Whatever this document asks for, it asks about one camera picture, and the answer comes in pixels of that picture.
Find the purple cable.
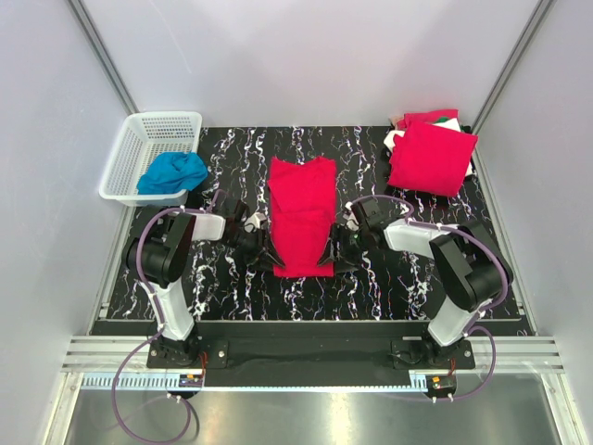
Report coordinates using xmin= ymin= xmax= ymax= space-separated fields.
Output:
xmin=110 ymin=188 xmax=228 ymax=441
xmin=356 ymin=194 xmax=511 ymax=403

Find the right small controller board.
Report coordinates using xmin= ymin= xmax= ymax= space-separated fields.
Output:
xmin=428 ymin=375 xmax=457 ymax=392

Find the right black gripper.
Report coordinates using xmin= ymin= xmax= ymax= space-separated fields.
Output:
xmin=317 ymin=222 xmax=371 ymax=274

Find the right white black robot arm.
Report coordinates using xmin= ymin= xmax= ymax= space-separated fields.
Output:
xmin=317 ymin=197 xmax=513 ymax=370

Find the right aluminium corner post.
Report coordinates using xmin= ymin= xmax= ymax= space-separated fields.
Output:
xmin=471 ymin=0 xmax=557 ymax=132

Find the folded red t-shirt on stack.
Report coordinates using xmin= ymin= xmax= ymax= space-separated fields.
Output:
xmin=387 ymin=122 xmax=478 ymax=197

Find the left small controller board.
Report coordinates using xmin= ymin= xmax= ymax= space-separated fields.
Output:
xmin=179 ymin=374 xmax=204 ymax=388

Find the white plastic basket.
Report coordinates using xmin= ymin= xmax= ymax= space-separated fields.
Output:
xmin=98 ymin=111 xmax=203 ymax=207

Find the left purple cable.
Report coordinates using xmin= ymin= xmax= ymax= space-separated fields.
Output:
xmin=110 ymin=188 xmax=228 ymax=441

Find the small controller board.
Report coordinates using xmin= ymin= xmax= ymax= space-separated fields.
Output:
xmin=179 ymin=374 xmax=204 ymax=388
xmin=428 ymin=375 xmax=457 ymax=392

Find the aluminium front rail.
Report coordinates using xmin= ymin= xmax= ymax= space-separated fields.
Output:
xmin=61 ymin=336 xmax=564 ymax=393

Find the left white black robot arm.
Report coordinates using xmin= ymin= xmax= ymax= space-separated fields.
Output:
xmin=121 ymin=197 xmax=285 ymax=367

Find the left aluminium corner post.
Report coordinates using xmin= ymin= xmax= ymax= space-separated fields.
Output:
xmin=66 ymin=0 xmax=139 ymax=115

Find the red t-shirt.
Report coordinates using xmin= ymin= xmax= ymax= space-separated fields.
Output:
xmin=387 ymin=122 xmax=478 ymax=197
xmin=268 ymin=157 xmax=336 ymax=278

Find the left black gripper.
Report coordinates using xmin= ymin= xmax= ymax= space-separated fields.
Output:
xmin=223 ymin=227 xmax=285 ymax=274

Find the stack of folded shirts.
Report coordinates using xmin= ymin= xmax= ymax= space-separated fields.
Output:
xmin=384 ymin=108 xmax=473 ymax=176

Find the blue crumpled t-shirt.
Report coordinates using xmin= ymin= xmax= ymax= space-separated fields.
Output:
xmin=137 ymin=152 xmax=208 ymax=195

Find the aluminium corner post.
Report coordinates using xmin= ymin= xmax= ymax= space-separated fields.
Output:
xmin=66 ymin=0 xmax=139 ymax=115
xmin=471 ymin=0 xmax=557 ymax=132

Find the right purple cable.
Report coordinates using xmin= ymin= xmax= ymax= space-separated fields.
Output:
xmin=356 ymin=194 xmax=511 ymax=403

